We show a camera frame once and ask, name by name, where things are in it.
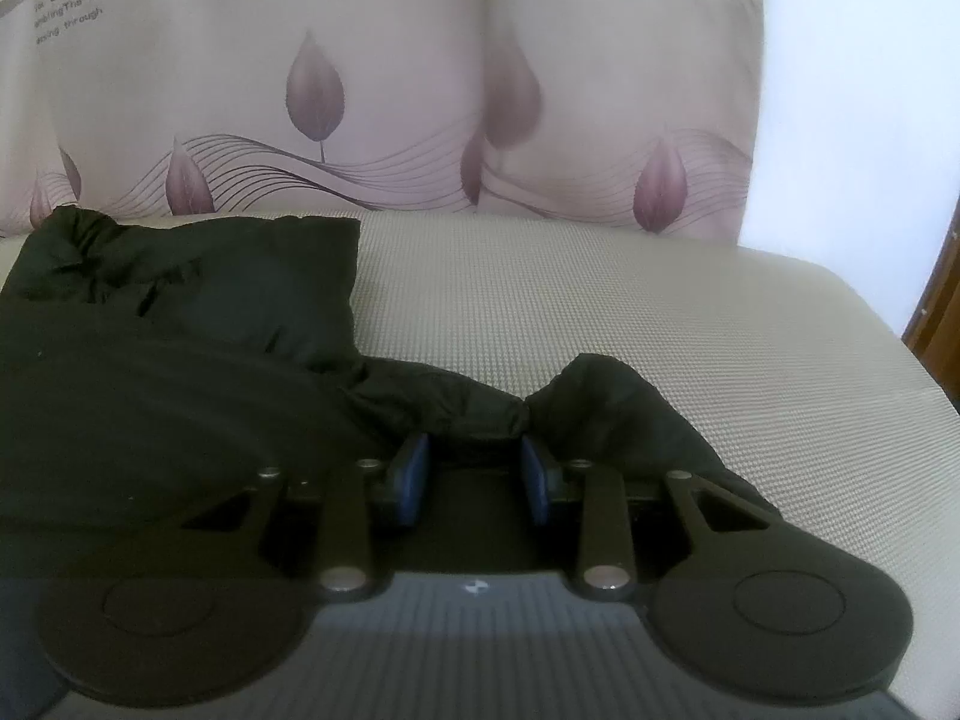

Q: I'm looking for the pink leaf print curtain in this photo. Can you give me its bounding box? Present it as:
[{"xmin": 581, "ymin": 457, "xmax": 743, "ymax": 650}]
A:
[{"xmin": 0, "ymin": 0, "xmax": 767, "ymax": 250}]

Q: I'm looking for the beige woven bed mattress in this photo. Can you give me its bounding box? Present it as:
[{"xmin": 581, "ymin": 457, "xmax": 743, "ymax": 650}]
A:
[{"xmin": 0, "ymin": 208, "xmax": 960, "ymax": 720}]

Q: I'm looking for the brown wooden door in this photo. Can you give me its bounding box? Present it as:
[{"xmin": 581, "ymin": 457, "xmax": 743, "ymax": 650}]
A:
[{"xmin": 902, "ymin": 195, "xmax": 960, "ymax": 415}]

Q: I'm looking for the black padded jacket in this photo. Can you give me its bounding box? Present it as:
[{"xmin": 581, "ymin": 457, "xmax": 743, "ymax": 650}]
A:
[{"xmin": 0, "ymin": 204, "xmax": 785, "ymax": 580}]

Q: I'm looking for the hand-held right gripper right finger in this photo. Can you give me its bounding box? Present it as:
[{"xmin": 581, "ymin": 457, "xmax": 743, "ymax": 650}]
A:
[{"xmin": 517, "ymin": 433, "xmax": 785, "ymax": 605}]

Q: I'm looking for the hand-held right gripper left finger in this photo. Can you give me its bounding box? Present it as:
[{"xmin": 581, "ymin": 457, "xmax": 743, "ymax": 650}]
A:
[{"xmin": 174, "ymin": 432, "xmax": 433, "ymax": 605}]

